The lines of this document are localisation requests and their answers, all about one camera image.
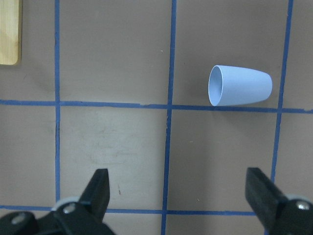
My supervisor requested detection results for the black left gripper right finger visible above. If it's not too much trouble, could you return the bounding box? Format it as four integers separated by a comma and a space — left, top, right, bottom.
245, 167, 313, 235

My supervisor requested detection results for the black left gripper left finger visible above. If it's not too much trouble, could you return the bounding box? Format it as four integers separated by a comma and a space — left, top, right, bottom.
0, 169, 115, 235

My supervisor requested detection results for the light blue plastic cup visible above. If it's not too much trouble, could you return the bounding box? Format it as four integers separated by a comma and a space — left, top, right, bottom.
208, 65, 273, 107

